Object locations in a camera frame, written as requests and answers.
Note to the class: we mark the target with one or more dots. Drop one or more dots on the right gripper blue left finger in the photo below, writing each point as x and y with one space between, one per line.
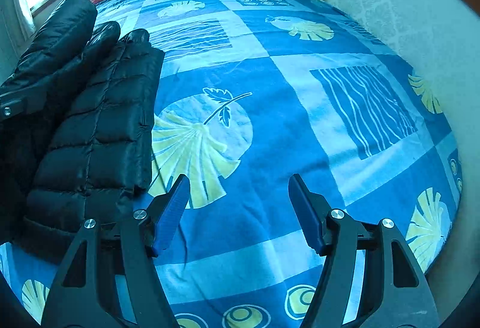
107 278

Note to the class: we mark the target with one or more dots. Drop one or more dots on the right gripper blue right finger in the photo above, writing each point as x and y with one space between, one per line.
394 292

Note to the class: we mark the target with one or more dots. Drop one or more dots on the black quilted puffer jacket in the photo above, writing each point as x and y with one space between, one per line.
87 153

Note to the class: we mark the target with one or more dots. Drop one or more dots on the white curtain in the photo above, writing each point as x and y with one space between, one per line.
24 18

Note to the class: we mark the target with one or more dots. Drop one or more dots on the blue patterned bed sheet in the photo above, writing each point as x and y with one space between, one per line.
252 92

